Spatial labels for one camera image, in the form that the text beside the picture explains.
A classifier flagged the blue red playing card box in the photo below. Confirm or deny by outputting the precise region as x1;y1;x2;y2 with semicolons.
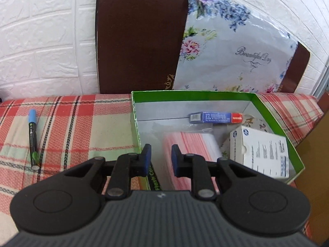
189;112;243;124

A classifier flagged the white blue device box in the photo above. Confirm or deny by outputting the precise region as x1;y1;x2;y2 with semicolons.
230;126;289;179

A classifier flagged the pink tissue pack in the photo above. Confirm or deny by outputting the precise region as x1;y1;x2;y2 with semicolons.
162;129;223;192

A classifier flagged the green cardboard box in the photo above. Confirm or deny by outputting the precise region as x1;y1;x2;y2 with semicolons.
132;91;305;190

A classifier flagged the plaid bed sheet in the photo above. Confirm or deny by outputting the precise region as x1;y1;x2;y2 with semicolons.
1;91;323;242

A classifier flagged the blue cap marker pen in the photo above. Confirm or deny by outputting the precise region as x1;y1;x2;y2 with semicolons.
28;109;40;171

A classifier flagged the brown wooden board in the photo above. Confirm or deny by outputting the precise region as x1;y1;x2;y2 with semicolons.
295;113;329;245

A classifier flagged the brown headboard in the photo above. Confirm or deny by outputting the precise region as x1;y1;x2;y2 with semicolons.
95;0;310;94

